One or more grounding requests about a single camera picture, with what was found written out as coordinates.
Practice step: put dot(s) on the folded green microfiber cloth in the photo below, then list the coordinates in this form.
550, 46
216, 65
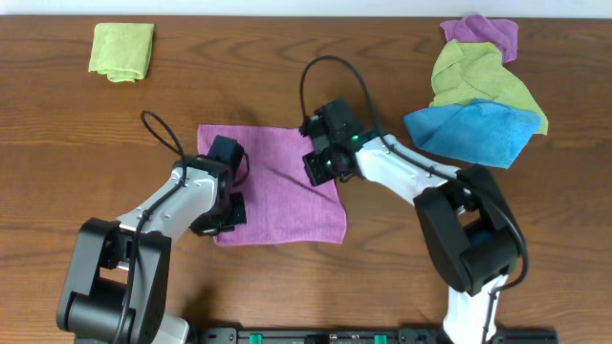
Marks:
122, 51

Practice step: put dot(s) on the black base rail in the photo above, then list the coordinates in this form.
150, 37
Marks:
402, 336

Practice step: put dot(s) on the pink microfiber cloth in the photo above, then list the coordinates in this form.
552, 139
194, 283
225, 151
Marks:
281, 204

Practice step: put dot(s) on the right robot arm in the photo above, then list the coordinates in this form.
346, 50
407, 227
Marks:
470, 234

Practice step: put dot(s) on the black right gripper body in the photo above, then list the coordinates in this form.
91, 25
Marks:
322, 169

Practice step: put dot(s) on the purple crumpled microfiber cloth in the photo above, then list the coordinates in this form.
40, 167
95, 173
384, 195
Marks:
476, 28

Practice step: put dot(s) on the blue microfiber cloth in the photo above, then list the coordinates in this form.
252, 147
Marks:
484, 132

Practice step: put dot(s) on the green crumpled microfiber cloth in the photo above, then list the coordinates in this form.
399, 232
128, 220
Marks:
464, 72

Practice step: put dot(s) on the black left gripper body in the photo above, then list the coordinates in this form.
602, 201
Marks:
224, 217

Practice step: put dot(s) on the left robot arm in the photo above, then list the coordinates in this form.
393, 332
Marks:
116, 286

